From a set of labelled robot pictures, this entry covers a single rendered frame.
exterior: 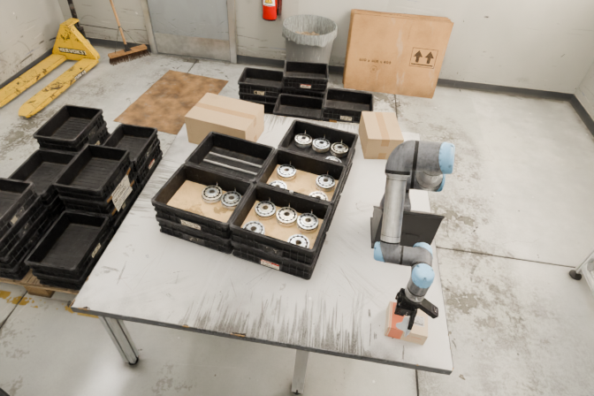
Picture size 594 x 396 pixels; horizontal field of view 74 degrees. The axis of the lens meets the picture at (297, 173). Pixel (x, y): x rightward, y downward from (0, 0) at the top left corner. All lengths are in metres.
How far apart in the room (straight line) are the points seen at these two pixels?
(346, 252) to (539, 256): 1.79
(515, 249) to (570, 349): 0.73
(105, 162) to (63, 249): 0.61
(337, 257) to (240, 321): 0.55
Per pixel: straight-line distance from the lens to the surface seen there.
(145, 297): 1.92
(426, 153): 1.51
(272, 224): 1.91
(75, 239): 2.83
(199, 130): 2.51
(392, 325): 1.76
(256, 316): 1.79
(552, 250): 3.52
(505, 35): 4.95
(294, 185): 2.10
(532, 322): 3.04
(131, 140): 3.27
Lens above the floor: 2.29
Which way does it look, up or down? 42 degrees down
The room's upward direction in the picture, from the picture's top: 4 degrees clockwise
